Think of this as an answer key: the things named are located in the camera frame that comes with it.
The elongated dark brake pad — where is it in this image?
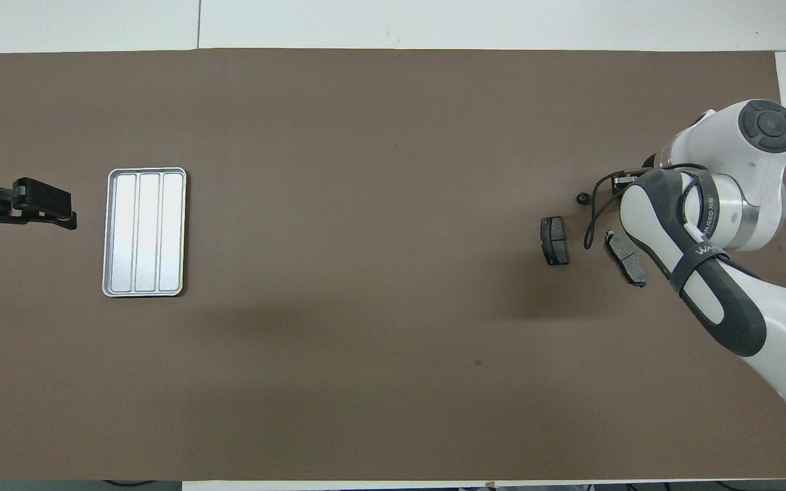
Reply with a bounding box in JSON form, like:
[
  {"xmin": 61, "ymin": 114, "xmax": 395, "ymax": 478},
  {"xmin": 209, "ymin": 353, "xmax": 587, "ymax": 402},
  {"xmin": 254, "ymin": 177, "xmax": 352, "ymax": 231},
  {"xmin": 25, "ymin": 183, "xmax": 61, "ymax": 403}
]
[{"xmin": 603, "ymin": 230, "xmax": 647, "ymax": 288}]

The silver metal ribbed tray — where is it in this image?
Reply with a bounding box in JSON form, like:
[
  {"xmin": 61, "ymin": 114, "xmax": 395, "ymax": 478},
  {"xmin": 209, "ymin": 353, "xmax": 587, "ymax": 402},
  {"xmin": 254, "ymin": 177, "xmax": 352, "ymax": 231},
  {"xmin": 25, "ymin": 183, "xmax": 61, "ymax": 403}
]
[{"xmin": 102, "ymin": 166, "xmax": 188, "ymax": 298}]

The brown table mat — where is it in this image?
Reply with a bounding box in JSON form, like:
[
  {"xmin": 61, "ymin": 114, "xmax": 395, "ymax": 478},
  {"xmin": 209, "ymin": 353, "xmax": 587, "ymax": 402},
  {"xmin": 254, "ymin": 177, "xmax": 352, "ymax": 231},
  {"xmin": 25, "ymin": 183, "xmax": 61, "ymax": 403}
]
[{"xmin": 0, "ymin": 48, "xmax": 786, "ymax": 481}]

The rectangular dark brake pad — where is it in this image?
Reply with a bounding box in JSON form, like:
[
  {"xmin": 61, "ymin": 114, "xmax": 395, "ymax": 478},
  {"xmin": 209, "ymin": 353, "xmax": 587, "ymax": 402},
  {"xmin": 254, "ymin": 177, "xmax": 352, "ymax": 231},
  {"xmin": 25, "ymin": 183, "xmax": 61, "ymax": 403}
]
[{"xmin": 540, "ymin": 216, "xmax": 569, "ymax": 266}]

